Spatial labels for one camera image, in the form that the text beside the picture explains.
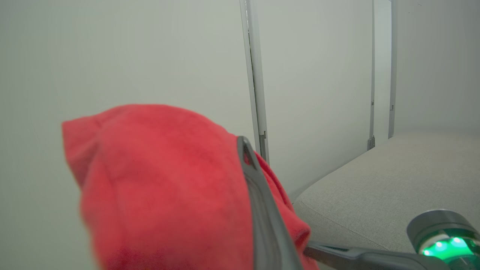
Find thin white partition post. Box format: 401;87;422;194
367;0;376;151

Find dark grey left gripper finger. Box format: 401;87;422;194
237;136;304;270

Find beige fabric sofa seat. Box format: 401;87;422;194
293;131;480;270

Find red fleece clothing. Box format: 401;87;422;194
61;104;320;270

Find white partition edge post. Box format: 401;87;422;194
387;0;399;139

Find wide white partition post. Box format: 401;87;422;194
239;0;270;164

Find grey right gripper green band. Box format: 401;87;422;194
303;209;480;270

